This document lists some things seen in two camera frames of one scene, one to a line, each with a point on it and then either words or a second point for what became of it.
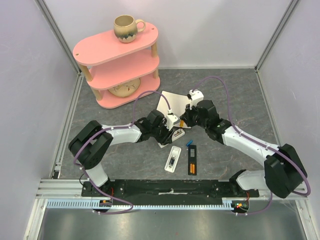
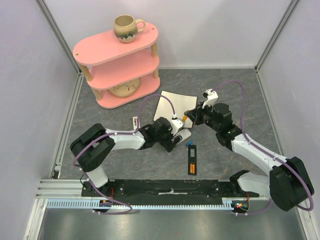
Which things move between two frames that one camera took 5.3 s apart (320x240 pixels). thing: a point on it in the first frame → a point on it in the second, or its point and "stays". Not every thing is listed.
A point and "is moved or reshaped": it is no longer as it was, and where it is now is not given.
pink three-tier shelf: (120, 71) stays
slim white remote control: (176, 135) is moved or reshaped
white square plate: (178, 103) stays
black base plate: (169, 189) stays
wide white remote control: (172, 159) → (185, 134)
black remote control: (192, 160) stays
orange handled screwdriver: (181, 123) is moved or reshaped
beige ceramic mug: (126, 28) stays
